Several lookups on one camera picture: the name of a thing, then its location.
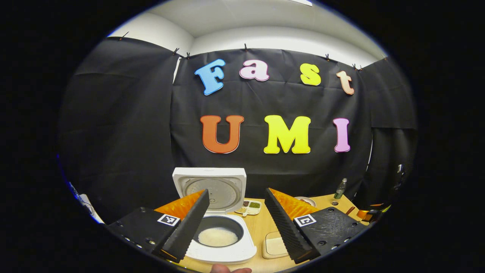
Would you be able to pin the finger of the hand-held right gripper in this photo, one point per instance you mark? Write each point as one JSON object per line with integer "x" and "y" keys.
{"x": 365, "y": 214}

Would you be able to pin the black backdrop cloth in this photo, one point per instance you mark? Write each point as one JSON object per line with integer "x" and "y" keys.
{"x": 125, "y": 132}

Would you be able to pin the clear bottle green label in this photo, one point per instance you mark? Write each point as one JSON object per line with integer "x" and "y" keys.
{"x": 340, "y": 189}

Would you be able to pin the large ceiling light panel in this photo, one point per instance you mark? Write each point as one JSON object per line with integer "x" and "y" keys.
{"x": 303, "y": 2}

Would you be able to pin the white round plate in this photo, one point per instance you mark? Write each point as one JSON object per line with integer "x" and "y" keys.
{"x": 307, "y": 200}

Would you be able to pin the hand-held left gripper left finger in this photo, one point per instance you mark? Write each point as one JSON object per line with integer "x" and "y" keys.
{"x": 185, "y": 233}

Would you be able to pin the divided grain tray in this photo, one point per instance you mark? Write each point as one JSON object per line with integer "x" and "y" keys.
{"x": 248, "y": 207}

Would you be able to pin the row of black clips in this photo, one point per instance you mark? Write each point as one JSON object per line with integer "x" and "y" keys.
{"x": 245, "y": 47}

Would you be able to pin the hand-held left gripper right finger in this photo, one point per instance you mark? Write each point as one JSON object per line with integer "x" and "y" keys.
{"x": 288, "y": 231}

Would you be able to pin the white rice cooker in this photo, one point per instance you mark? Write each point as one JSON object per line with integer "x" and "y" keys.
{"x": 227, "y": 254}

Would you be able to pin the white plastic object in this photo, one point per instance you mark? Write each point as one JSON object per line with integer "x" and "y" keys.
{"x": 91, "y": 208}

